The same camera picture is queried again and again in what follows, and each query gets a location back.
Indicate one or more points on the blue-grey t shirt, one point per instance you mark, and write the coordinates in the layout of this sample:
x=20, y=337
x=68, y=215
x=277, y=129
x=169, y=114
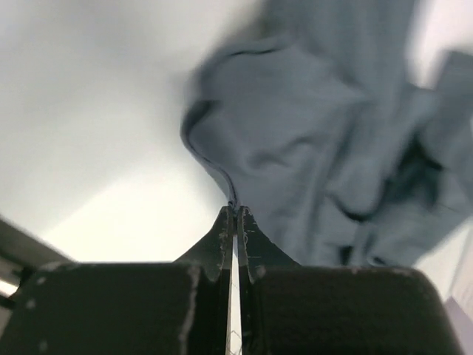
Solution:
x=317, y=129

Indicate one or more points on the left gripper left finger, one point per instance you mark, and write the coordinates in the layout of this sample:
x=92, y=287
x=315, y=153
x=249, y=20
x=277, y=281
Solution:
x=128, y=308

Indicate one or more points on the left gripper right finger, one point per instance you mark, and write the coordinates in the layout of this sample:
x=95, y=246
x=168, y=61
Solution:
x=292, y=309

